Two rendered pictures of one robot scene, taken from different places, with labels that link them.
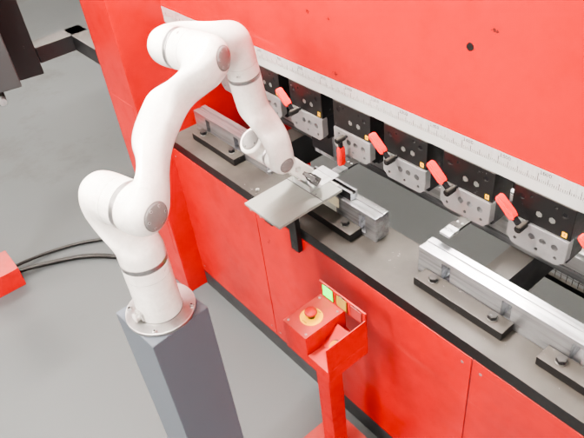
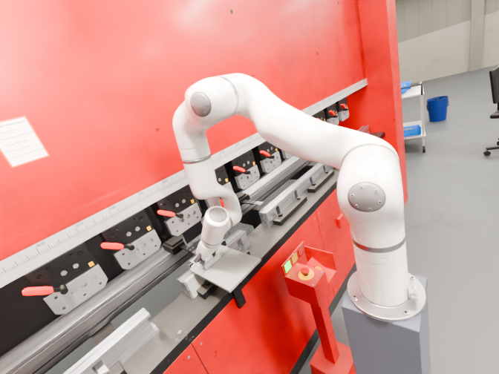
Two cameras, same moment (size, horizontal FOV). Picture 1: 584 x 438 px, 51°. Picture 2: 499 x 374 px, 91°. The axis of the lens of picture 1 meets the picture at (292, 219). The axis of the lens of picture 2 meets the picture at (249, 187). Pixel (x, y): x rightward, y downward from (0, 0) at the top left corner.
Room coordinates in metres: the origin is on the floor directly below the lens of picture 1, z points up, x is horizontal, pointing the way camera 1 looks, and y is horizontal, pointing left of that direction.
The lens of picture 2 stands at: (1.48, 0.85, 1.61)
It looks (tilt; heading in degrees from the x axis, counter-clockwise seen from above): 21 degrees down; 264
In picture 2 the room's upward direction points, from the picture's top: 18 degrees counter-clockwise
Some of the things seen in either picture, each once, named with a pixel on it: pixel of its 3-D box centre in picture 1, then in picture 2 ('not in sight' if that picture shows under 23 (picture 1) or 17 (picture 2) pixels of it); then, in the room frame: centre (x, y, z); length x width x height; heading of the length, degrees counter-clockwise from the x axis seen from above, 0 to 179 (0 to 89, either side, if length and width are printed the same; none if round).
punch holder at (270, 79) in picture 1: (275, 86); (130, 237); (1.85, 0.00, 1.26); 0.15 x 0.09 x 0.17; 35
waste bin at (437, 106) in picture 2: not in sight; (437, 107); (-3.02, -3.34, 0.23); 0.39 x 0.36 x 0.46; 39
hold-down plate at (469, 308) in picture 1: (461, 302); (290, 209); (1.14, -0.44, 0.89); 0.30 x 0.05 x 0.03; 35
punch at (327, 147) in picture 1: (324, 143); (192, 231); (1.67, -0.14, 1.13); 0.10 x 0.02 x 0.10; 35
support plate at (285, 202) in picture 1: (293, 197); (223, 265); (1.59, -0.01, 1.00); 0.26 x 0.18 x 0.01; 125
